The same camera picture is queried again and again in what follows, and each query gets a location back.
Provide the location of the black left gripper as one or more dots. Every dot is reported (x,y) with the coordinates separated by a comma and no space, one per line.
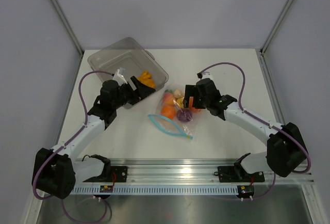
(142,91)

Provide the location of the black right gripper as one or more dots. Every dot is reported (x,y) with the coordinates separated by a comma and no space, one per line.
(192,90)

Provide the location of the yellow-orange fake pretzel cluster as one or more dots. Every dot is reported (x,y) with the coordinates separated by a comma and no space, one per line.
(146,79)

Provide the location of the orange fake orange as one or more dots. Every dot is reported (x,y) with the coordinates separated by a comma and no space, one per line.
(168,111)

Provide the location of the clear zip top bag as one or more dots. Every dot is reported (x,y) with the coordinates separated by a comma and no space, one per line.
(174,127)

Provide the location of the clear grey plastic container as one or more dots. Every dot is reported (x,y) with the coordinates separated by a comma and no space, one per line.
(128,55)

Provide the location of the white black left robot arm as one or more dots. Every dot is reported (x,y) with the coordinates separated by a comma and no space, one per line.
(55,171)

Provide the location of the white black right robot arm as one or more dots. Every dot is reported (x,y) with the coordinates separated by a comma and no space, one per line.
(285,146)

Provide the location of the red-orange fake pepper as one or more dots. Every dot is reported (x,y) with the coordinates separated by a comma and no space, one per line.
(193,109)

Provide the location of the pink fake peach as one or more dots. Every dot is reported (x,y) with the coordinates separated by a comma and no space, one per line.
(168,99)

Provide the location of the purple fake fruit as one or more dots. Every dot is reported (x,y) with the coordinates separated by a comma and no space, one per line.
(184,115)

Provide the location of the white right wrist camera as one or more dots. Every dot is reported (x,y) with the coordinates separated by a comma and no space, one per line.
(204,75)

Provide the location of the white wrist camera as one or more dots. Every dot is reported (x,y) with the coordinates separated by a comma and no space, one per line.
(119,77)
(204,75)

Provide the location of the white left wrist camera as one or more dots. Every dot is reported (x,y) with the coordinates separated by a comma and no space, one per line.
(119,77)

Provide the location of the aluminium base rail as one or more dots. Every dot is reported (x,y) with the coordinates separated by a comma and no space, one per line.
(158,172)

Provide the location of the black left mount plate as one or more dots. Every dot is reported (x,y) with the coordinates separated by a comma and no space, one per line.
(117,173)

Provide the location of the black mount plate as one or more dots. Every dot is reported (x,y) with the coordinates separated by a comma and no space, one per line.
(117,173)
(229,174)

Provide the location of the black right mount plate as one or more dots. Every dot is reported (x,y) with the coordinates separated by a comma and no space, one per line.
(229,174)

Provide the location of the white slotted cable duct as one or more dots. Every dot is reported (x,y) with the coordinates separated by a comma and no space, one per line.
(155,190)

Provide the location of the left aluminium frame post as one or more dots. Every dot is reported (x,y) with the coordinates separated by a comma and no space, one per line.
(66,25)

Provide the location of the aluminium frame post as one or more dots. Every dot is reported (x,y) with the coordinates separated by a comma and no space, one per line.
(66,25)
(277,25)

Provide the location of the right aluminium frame post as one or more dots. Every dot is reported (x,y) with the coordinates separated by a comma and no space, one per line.
(277,25)

